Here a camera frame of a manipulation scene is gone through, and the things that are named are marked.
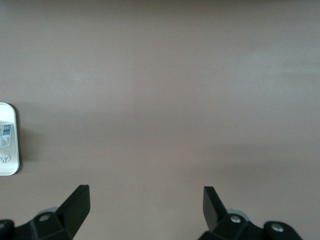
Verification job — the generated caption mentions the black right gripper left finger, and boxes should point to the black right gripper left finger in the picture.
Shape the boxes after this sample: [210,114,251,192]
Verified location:
[0,184,91,240]

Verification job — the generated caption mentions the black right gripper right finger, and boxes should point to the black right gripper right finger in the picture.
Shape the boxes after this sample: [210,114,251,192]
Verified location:
[198,186,303,240]

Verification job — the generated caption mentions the blue white milk carton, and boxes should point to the blue white milk carton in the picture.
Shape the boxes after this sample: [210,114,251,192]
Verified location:
[0,120,14,148]

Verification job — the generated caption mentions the white rabbit print tray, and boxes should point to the white rabbit print tray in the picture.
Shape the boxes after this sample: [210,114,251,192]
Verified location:
[0,102,21,177]

